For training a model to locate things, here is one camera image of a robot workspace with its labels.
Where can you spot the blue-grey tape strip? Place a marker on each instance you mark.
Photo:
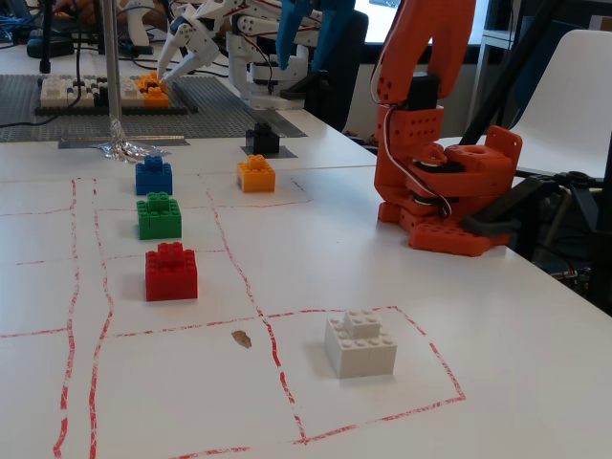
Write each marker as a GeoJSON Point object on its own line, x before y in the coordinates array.
{"type": "Point", "coordinates": [81, 142]}

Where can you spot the red lego block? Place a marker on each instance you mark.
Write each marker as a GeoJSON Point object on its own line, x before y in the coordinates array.
{"type": "Point", "coordinates": [171, 277]}

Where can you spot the white lego block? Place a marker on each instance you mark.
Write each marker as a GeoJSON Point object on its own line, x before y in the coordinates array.
{"type": "Point", "coordinates": [361, 351]}

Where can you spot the grey lego baseplate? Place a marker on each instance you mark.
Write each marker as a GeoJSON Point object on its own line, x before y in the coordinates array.
{"type": "Point", "coordinates": [215, 117]}

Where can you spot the black office chair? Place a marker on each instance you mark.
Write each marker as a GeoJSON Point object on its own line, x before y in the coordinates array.
{"type": "Point", "coordinates": [339, 86]}

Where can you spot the white black orange brick structure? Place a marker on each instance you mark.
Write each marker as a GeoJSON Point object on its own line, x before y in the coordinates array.
{"type": "Point", "coordinates": [57, 93]}

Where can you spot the crumpled aluminium foil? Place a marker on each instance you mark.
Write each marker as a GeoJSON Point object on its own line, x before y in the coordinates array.
{"type": "Point", "coordinates": [126, 150]}

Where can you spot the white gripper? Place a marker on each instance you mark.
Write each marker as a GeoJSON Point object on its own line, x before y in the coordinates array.
{"type": "Point", "coordinates": [197, 52]}

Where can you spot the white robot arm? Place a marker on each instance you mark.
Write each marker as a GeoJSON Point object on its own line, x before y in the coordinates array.
{"type": "Point", "coordinates": [239, 57]}

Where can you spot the silver duct tape strip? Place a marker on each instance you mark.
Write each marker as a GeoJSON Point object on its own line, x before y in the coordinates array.
{"type": "Point", "coordinates": [283, 125]}

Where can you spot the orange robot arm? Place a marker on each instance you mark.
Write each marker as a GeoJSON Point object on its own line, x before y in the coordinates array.
{"type": "Point", "coordinates": [416, 38]}

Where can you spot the black lego block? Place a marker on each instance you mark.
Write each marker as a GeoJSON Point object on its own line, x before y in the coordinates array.
{"type": "Point", "coordinates": [262, 139]}

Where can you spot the yellow lego block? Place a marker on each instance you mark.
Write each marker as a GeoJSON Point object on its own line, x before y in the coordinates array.
{"type": "Point", "coordinates": [256, 177]}

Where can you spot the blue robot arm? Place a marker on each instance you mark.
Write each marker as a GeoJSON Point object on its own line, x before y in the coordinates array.
{"type": "Point", "coordinates": [289, 28]}

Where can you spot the orange robot base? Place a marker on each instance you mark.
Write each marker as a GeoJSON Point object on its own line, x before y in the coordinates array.
{"type": "Point", "coordinates": [449, 239]}

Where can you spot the green lego block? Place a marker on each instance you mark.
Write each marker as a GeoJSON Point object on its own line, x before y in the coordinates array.
{"type": "Point", "coordinates": [159, 220]}

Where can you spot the blue lego block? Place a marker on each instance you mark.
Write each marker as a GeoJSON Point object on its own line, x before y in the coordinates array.
{"type": "Point", "coordinates": [154, 179]}

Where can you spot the white plastic chair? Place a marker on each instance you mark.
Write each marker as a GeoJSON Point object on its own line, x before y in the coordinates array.
{"type": "Point", "coordinates": [574, 95]}

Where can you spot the metal pole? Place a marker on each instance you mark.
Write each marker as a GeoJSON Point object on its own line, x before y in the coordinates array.
{"type": "Point", "coordinates": [112, 72]}

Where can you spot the black tripod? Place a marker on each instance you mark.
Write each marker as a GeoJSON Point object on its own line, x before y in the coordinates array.
{"type": "Point", "coordinates": [516, 67]}

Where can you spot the black vertical stand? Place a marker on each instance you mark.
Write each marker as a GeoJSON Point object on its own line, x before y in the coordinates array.
{"type": "Point", "coordinates": [45, 33]}

